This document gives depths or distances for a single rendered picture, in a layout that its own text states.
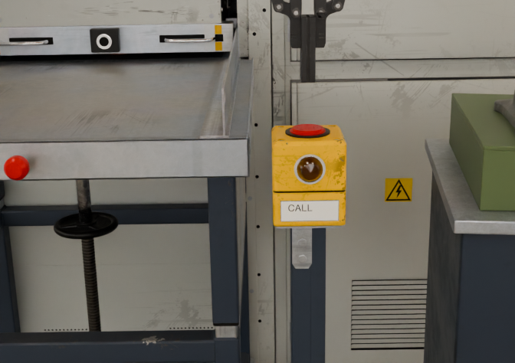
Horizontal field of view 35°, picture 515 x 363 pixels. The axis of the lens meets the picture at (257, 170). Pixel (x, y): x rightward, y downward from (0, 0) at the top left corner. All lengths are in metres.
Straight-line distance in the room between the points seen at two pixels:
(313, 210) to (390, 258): 1.02
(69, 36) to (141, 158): 0.71
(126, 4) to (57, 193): 0.46
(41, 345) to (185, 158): 0.37
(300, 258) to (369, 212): 0.93
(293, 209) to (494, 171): 0.33
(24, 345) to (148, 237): 0.67
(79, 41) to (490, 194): 0.99
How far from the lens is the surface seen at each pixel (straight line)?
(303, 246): 0.93
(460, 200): 1.17
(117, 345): 1.26
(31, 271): 1.98
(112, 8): 1.78
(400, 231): 1.88
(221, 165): 1.12
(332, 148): 0.87
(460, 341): 1.18
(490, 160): 1.11
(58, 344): 1.28
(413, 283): 1.94
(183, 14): 1.76
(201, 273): 1.92
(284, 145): 0.87
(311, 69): 0.88
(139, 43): 1.77
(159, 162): 1.12
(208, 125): 1.16
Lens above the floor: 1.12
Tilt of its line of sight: 17 degrees down
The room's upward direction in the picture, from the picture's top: 1 degrees counter-clockwise
